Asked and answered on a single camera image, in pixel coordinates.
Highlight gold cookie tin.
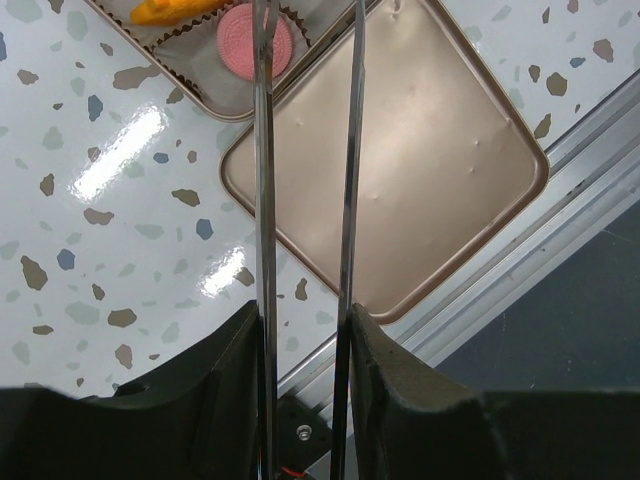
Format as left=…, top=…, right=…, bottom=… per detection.
left=89, top=1, right=355, bottom=122

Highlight aluminium front rail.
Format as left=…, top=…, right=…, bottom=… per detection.
left=274, top=74, right=640, bottom=416

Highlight silver metal tongs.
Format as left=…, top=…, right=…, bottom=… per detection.
left=251, top=1, right=366, bottom=479

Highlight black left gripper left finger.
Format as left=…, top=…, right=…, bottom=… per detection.
left=1, top=301, right=258, bottom=479

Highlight pink round cookie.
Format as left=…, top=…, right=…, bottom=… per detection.
left=216, top=1, right=293, bottom=81

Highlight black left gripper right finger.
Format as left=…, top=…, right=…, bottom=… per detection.
left=350, top=305, right=639, bottom=479

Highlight orange fish cookie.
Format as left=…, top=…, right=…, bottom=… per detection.
left=130, top=0, right=226, bottom=26

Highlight gold tin lid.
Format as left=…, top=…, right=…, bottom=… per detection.
left=218, top=0, right=551, bottom=325

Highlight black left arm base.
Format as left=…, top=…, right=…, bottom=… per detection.
left=276, top=395, right=331, bottom=479

